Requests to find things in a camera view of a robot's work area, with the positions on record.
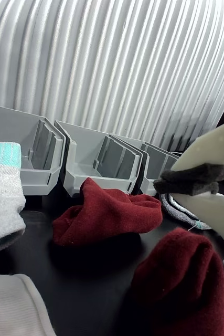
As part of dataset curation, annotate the white teal grey sock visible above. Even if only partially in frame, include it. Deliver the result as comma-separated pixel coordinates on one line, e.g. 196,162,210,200
0,141,27,257
159,193,212,231

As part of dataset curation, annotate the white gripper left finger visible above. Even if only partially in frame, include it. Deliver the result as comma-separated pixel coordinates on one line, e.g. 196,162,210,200
160,117,224,182

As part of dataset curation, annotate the dark red sock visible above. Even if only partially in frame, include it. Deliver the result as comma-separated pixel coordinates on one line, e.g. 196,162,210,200
131,227,224,336
52,177,164,247

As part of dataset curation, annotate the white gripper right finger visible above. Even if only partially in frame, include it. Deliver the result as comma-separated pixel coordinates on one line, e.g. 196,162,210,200
153,180,224,247

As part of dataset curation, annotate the grey plastic bin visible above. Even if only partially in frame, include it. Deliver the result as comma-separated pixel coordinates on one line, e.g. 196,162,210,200
0,102,67,196
54,120,149,198
111,133,181,197

